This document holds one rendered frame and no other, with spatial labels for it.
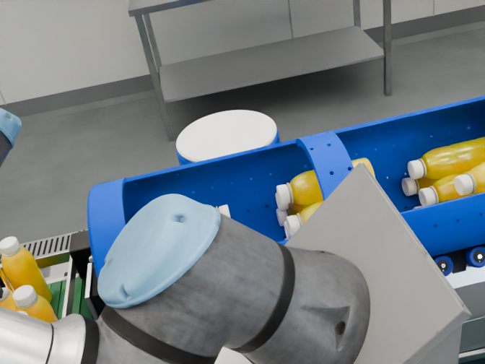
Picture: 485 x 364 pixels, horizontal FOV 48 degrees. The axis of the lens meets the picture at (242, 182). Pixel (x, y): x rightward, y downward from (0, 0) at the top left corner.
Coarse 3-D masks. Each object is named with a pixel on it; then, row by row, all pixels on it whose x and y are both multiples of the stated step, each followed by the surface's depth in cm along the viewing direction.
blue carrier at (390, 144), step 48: (288, 144) 109; (336, 144) 99; (384, 144) 119; (432, 144) 122; (96, 192) 99; (144, 192) 114; (192, 192) 117; (240, 192) 119; (96, 240) 92; (432, 240) 99; (480, 240) 103
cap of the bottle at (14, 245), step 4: (4, 240) 117; (8, 240) 117; (12, 240) 117; (16, 240) 117; (0, 244) 116; (4, 244) 116; (8, 244) 116; (12, 244) 116; (16, 244) 117; (0, 248) 116; (4, 248) 115; (8, 248) 115; (12, 248) 116; (16, 248) 117; (4, 252) 116; (8, 252) 116; (12, 252) 116
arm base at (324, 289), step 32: (288, 256) 53; (320, 256) 57; (288, 288) 51; (320, 288) 53; (352, 288) 54; (288, 320) 51; (320, 320) 53; (352, 320) 53; (256, 352) 53; (288, 352) 52; (320, 352) 52; (352, 352) 53
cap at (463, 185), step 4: (456, 176) 105; (460, 176) 104; (464, 176) 104; (468, 176) 104; (456, 180) 105; (460, 180) 103; (464, 180) 103; (468, 180) 103; (456, 184) 106; (460, 184) 104; (464, 184) 103; (468, 184) 103; (472, 184) 103; (456, 188) 106; (460, 188) 104; (464, 188) 103; (468, 188) 103; (472, 188) 103; (460, 192) 105; (464, 192) 103; (468, 192) 104
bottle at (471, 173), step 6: (474, 168) 104; (480, 168) 103; (468, 174) 104; (474, 174) 104; (480, 174) 103; (474, 180) 103; (480, 180) 103; (474, 186) 103; (480, 186) 103; (474, 192) 104; (480, 192) 104
